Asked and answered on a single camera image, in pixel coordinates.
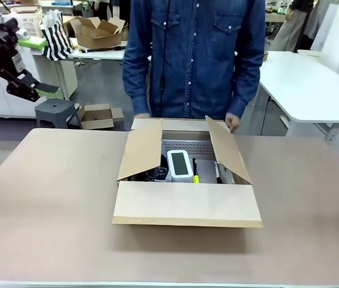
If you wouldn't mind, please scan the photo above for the green foam block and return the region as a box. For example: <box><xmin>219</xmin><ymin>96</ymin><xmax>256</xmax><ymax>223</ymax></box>
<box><xmin>17</xmin><ymin>37</ymin><xmax>49</xmax><ymax>50</ymax></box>

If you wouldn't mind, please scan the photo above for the white background table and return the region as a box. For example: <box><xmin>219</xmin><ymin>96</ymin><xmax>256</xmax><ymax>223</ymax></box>
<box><xmin>31</xmin><ymin>44</ymin><xmax>128</xmax><ymax>101</ymax></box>

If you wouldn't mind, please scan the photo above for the black white striped bag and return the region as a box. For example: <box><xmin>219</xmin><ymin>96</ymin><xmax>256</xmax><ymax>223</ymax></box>
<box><xmin>40</xmin><ymin>9</ymin><xmax>75</xmax><ymax>62</ymax></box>

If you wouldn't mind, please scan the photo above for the black yellow highlighter pen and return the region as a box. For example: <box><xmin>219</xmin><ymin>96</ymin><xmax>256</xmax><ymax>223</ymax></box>
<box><xmin>191</xmin><ymin>157</ymin><xmax>201</xmax><ymax>185</ymax></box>

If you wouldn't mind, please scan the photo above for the large brown cardboard box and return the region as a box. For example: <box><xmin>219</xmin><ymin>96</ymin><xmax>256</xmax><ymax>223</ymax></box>
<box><xmin>111</xmin><ymin>115</ymin><xmax>264</xmax><ymax>229</ymax></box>

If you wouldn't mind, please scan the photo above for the small open cardboard box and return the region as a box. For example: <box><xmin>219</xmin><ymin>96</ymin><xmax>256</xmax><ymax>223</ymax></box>
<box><xmin>77</xmin><ymin>103</ymin><xmax>125</xmax><ymax>131</ymax></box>

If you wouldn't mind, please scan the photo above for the wide open cardboard box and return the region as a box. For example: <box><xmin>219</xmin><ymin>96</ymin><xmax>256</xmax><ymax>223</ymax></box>
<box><xmin>63</xmin><ymin>16</ymin><xmax>127</xmax><ymax>50</ymax></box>

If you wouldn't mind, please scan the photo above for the black rod tool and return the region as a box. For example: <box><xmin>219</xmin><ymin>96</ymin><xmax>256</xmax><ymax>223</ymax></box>
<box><xmin>79</xmin><ymin>45</ymin><xmax>127</xmax><ymax>55</ymax></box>

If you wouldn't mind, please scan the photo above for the aluminium table frame rail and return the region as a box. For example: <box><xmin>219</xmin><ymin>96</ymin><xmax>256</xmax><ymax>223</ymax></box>
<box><xmin>0</xmin><ymin>280</ymin><xmax>339</xmax><ymax>288</ymax></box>

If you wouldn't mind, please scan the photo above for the person's left hand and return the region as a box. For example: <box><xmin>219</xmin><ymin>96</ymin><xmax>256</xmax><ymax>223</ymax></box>
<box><xmin>224</xmin><ymin>112</ymin><xmax>242</xmax><ymax>134</ymax></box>

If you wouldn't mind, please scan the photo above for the clear plastic packet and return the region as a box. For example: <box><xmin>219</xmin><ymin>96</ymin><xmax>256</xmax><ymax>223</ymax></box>
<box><xmin>220</xmin><ymin>166</ymin><xmax>237</xmax><ymax>185</ymax></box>

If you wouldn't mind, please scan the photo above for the denim shirt person torso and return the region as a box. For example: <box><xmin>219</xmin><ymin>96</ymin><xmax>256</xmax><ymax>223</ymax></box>
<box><xmin>122</xmin><ymin>0</ymin><xmax>266</xmax><ymax>121</ymax></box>

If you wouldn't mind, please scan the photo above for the silver perforated metal tray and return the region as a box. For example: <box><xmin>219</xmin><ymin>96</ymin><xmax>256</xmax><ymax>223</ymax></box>
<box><xmin>160</xmin><ymin>130</ymin><xmax>239</xmax><ymax>184</ymax></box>

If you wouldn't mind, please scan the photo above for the white digital clock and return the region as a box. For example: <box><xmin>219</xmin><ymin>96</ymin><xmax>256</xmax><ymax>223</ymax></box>
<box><xmin>166</xmin><ymin>149</ymin><xmax>195</xmax><ymax>184</ymax></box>

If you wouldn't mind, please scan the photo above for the white curved desk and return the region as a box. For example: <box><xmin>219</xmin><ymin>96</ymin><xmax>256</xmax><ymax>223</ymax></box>
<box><xmin>259</xmin><ymin>50</ymin><xmax>339</xmax><ymax>145</ymax></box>

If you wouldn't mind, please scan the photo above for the person's right forearm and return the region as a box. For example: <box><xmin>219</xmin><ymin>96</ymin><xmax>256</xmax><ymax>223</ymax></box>
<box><xmin>122</xmin><ymin>55</ymin><xmax>152</xmax><ymax>116</ymax></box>

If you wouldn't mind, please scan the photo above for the grey plastic stool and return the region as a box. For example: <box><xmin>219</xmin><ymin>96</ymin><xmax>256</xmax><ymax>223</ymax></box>
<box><xmin>34</xmin><ymin>98</ymin><xmax>83</xmax><ymax>129</ymax></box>

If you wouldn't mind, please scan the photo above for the white lattice basket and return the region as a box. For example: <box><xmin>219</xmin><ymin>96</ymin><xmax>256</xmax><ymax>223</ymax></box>
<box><xmin>0</xmin><ymin>5</ymin><xmax>44</xmax><ymax>38</ymax></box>

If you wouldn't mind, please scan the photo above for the person's left forearm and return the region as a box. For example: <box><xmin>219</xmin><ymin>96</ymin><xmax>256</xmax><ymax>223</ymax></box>
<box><xmin>227</xmin><ymin>53</ymin><xmax>262</xmax><ymax>119</ymax></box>

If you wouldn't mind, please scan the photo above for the black cable bundle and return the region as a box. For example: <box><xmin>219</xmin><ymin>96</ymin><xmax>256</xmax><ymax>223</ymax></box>
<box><xmin>144</xmin><ymin>155</ymin><xmax>170</xmax><ymax>182</ymax></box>

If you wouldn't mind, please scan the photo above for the silver black pen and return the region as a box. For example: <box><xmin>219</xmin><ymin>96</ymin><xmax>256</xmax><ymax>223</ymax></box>
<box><xmin>214</xmin><ymin>160</ymin><xmax>223</xmax><ymax>184</ymax></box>

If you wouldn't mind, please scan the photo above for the beige coat background person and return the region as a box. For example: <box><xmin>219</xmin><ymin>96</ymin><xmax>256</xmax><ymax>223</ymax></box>
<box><xmin>269</xmin><ymin>0</ymin><xmax>313</xmax><ymax>53</ymax></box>

